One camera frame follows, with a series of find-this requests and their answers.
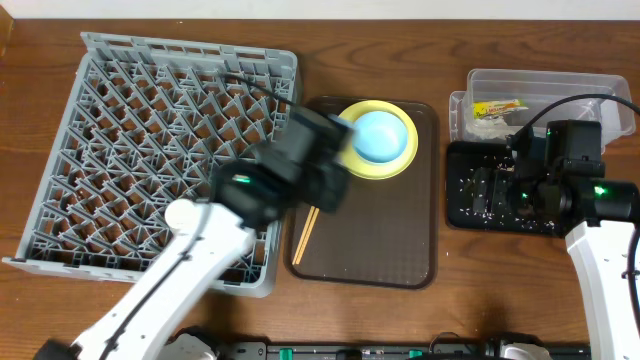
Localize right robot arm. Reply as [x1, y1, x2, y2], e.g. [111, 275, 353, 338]
[471, 120, 639, 359]

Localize dark brown serving tray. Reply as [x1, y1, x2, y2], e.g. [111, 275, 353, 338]
[284, 101, 440, 290]

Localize rice and food scraps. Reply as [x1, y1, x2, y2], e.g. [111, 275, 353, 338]
[449, 154, 556, 231]

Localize white small cup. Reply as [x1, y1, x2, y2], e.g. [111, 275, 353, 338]
[164, 199, 206, 230]

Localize grey dishwasher rack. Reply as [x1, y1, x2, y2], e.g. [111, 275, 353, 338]
[7, 32, 302, 282]

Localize light blue bowl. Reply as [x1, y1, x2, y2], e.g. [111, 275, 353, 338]
[352, 111, 408, 164]

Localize yellow plate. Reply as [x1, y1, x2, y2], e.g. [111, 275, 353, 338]
[339, 100, 418, 180]

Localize black waste tray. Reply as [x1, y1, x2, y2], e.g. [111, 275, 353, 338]
[444, 141, 571, 236]

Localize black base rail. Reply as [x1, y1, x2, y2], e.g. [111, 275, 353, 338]
[164, 327, 591, 360]

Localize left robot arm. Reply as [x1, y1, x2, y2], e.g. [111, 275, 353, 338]
[35, 106, 354, 359]

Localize clear plastic bin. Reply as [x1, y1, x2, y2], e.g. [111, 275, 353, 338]
[448, 68, 637, 157]

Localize crumpled white tissue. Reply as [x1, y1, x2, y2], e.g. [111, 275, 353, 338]
[464, 114, 527, 143]

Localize green snack wrapper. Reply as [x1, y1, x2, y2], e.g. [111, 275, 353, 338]
[473, 99, 528, 119]

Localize wooden chopstick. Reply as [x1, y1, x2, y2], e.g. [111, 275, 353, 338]
[292, 205, 316, 265]
[295, 207, 320, 266]

